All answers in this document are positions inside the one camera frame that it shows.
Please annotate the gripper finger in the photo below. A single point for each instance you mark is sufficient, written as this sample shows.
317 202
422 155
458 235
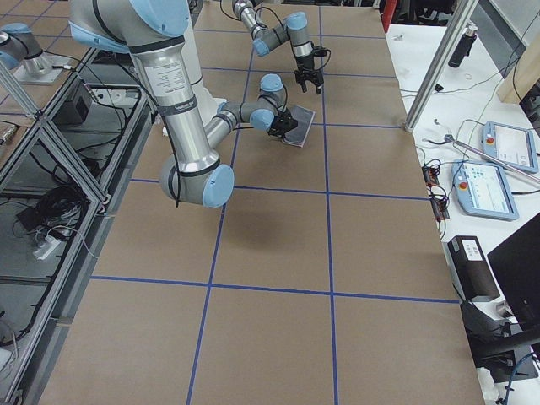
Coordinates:
303 85
318 86

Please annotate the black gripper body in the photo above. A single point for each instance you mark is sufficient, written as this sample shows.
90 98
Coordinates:
286 122
305 65

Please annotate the pink towel grey back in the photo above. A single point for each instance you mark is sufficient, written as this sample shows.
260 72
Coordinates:
297 136

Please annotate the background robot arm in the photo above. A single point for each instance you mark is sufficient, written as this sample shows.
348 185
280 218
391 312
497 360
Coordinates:
21 51

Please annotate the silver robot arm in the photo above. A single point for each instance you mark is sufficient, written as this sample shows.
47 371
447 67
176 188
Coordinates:
268 32
152 33

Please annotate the long metal rod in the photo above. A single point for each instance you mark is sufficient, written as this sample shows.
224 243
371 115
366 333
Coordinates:
449 139

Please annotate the small circuit board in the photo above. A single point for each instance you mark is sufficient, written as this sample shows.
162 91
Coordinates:
431 175

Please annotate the near teach pendant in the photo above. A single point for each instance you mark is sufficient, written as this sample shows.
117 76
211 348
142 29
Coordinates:
482 190

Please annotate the teach pendant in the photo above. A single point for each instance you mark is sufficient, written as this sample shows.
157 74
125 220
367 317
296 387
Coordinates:
513 145
482 190

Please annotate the far teach pendant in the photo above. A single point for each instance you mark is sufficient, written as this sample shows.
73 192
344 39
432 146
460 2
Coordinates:
513 145

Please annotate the black box white label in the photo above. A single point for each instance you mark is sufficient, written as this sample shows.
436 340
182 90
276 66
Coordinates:
473 277

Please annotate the white power strip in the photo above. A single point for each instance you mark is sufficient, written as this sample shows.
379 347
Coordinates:
46 248

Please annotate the black monitor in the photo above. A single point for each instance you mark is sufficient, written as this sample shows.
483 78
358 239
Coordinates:
515 264

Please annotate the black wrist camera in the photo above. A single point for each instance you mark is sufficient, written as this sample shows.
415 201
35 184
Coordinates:
320 51

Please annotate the white pedestal column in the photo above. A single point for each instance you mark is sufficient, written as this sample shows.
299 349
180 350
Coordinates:
207 104

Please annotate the black cylindrical handle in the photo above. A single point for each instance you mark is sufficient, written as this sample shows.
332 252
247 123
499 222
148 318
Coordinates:
464 46

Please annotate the aluminium frame post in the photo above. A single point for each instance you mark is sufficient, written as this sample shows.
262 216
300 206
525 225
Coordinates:
448 43

